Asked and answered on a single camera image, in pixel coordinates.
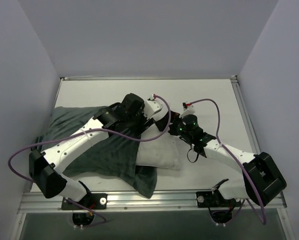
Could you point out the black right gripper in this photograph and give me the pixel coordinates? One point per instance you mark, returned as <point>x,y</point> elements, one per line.
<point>176,127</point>

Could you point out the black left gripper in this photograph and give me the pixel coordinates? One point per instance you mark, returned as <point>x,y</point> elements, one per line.
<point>144,122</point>

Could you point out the white pillow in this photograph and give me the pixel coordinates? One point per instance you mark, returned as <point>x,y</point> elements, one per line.
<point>160,153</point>

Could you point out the dark green pillowcase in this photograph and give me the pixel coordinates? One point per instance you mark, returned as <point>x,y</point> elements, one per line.
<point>113,157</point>

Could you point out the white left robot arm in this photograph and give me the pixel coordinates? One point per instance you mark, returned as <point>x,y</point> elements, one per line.
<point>46,166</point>

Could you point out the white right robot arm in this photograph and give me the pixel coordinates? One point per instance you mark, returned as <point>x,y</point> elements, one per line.
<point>261,179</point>

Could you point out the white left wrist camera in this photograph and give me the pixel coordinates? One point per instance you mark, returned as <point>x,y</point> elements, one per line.
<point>151,107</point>

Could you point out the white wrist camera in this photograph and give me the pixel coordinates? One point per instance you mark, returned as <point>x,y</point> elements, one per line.
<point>151,107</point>
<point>188,109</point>

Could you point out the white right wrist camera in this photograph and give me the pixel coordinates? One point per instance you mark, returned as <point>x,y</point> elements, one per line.
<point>188,109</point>

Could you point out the aluminium front frame rail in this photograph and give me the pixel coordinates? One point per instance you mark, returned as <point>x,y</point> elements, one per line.
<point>117,201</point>

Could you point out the aluminium right side rail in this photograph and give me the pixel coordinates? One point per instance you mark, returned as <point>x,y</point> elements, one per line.
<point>245,115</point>

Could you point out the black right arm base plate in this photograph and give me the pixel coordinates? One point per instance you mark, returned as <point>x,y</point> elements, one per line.
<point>209,199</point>

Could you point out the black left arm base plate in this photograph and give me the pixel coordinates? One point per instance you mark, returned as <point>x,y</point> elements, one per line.
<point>94,201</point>

